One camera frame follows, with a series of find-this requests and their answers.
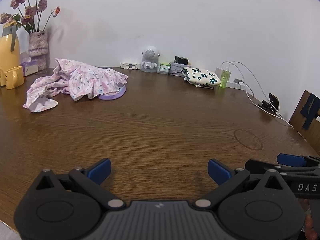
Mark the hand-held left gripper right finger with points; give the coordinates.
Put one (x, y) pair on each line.
(218, 171)

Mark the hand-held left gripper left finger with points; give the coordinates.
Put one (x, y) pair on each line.
(100, 170)

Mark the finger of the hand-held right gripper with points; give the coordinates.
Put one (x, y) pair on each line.
(257, 166)
(290, 159)

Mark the pink floral dress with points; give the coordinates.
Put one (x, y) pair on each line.
(85, 80)

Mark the person's right hand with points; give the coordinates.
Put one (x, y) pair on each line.
(311, 227)

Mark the wooden chair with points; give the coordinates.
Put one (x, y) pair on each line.
(297, 120)

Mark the pink blue purple garment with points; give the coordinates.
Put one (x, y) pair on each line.
(112, 96)

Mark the white power strip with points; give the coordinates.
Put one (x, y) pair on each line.
(235, 84)

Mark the green spray bottle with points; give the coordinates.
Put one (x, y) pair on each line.
(223, 80)

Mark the cream floral folded cloth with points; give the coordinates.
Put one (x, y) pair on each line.
(200, 76)

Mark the white charger block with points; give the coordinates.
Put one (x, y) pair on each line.
(218, 72)

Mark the green white small box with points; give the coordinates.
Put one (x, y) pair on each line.
(163, 71)
(165, 66)

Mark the black power adapter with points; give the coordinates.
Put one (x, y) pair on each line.
(181, 60)

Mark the purple tissue box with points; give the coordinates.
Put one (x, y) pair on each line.
(30, 68)

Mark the yellow cup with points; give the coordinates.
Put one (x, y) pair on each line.
(15, 78)

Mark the white robot speaker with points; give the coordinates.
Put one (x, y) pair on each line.
(149, 53)

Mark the yellow thermos jug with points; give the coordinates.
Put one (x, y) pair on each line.
(8, 52)

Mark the dried pink flower bouquet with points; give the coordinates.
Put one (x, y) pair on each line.
(31, 11)

